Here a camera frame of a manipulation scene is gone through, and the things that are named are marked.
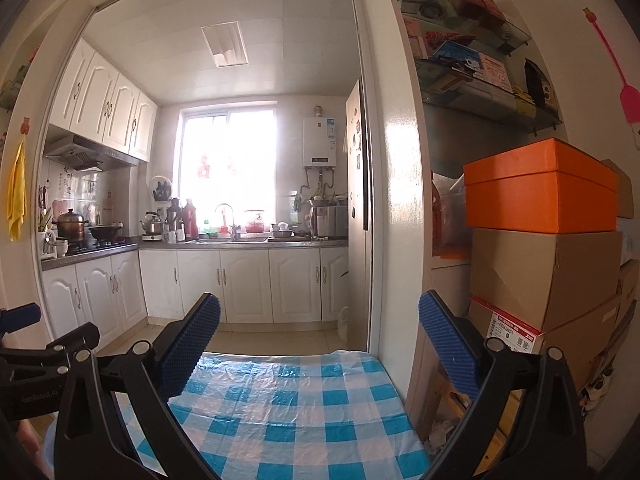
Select large plain cardboard box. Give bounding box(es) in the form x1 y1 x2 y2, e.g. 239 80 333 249
470 227 624 334

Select long glass wall shelf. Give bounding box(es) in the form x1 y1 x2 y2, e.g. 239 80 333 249
412 55 564 137

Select kitchen window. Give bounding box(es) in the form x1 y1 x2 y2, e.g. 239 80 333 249
177 105 279 233

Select white refrigerator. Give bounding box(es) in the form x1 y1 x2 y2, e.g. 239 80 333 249
345 78 374 351

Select silver microwave oven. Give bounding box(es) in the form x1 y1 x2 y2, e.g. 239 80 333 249
307 205 349 239

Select grey kitchen countertop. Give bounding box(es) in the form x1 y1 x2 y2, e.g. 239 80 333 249
40 237 349 272

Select steel kettle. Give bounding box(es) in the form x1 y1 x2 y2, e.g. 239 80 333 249
139 210 165 236

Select short glass wall shelf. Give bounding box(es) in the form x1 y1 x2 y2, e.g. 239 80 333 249
395 0 534 57

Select orange cardboard box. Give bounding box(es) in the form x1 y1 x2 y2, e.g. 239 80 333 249
462 137 621 235

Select red thermos flask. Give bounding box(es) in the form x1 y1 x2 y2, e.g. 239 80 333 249
182 198 200 241

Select red gift box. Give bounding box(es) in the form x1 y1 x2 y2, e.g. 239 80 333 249
445 0 506 31

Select black yellow bag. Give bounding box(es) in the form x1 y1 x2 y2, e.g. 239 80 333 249
522 57 559 111

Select white gas water heater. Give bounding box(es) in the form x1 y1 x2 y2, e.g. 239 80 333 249
302 116 339 168

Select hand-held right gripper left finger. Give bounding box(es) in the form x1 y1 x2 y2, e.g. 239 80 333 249
54 292 222 480

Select chrome kitchen faucet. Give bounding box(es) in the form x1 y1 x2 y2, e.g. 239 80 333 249
215 203 241 241

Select blue white checked tablecloth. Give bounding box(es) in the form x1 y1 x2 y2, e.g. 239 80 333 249
115 350 433 480

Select white sneaker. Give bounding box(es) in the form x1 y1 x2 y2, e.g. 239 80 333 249
582 365 616 414

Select pink fly swatter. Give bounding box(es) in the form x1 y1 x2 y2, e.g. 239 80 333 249
582 7 640 124

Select cardboard box with red label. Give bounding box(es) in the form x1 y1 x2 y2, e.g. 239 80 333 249
467 292 624 397

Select black wok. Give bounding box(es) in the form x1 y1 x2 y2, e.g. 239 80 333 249
87 223 124 242

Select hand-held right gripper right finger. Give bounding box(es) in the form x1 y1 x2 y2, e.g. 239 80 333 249
419 290 587 480

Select steel range hood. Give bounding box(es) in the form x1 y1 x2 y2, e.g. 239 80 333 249
42 135 141 174

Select white kitchen base cabinets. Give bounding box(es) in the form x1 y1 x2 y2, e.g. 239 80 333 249
42 247 351 352

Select rectangular ceiling light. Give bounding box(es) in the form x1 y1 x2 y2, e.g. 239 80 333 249
201 22 250 68

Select copper pot with lid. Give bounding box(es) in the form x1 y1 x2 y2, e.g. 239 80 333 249
52 208 91 241

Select white upper wall cabinets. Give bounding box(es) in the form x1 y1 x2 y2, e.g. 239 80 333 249
47 37 159 164

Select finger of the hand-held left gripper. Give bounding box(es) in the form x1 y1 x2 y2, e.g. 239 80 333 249
0 321 101 377
0 302 42 335

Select yellow hanging cloth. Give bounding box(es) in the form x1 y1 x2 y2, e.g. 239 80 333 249
6 140 29 242

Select round wall utensil rack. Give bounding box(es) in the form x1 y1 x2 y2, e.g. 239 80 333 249
150 175 174 204

